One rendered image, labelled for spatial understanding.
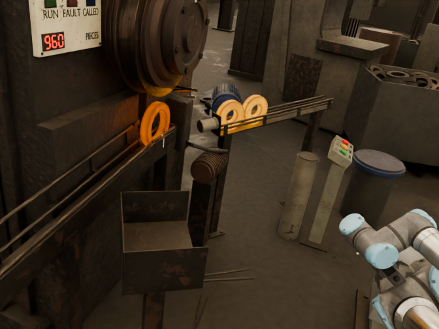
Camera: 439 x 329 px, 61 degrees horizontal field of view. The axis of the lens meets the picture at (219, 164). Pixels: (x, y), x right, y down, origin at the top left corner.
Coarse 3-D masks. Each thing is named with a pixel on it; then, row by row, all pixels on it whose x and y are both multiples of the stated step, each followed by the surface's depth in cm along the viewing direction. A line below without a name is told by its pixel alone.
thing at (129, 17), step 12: (132, 0) 110; (144, 0) 111; (120, 12) 111; (132, 12) 110; (120, 24) 112; (132, 24) 110; (120, 36) 114; (132, 36) 111; (120, 48) 116; (132, 48) 113; (120, 60) 119; (132, 60) 117; (132, 72) 121; (144, 72) 123; (132, 84) 129; (144, 84) 125; (156, 96) 135
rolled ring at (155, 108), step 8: (152, 104) 142; (160, 104) 144; (152, 112) 140; (160, 112) 151; (168, 112) 152; (144, 120) 140; (152, 120) 141; (160, 120) 154; (168, 120) 154; (144, 128) 140; (160, 128) 154; (168, 128) 156; (144, 136) 142; (144, 144) 146
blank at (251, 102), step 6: (252, 96) 187; (258, 96) 187; (246, 102) 186; (252, 102) 186; (258, 102) 188; (264, 102) 191; (246, 108) 186; (258, 108) 194; (264, 108) 193; (246, 114) 187; (258, 114) 193; (252, 120) 192
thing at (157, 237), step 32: (128, 192) 109; (160, 192) 111; (128, 224) 113; (160, 224) 115; (128, 256) 87; (160, 256) 89; (192, 256) 92; (128, 288) 92; (160, 288) 94; (192, 288) 97; (160, 320) 118
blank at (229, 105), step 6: (228, 102) 178; (234, 102) 179; (222, 108) 177; (228, 108) 179; (234, 108) 181; (240, 108) 183; (222, 114) 178; (234, 114) 186; (240, 114) 185; (222, 120) 180; (228, 120) 186; (234, 120) 185; (228, 126) 184
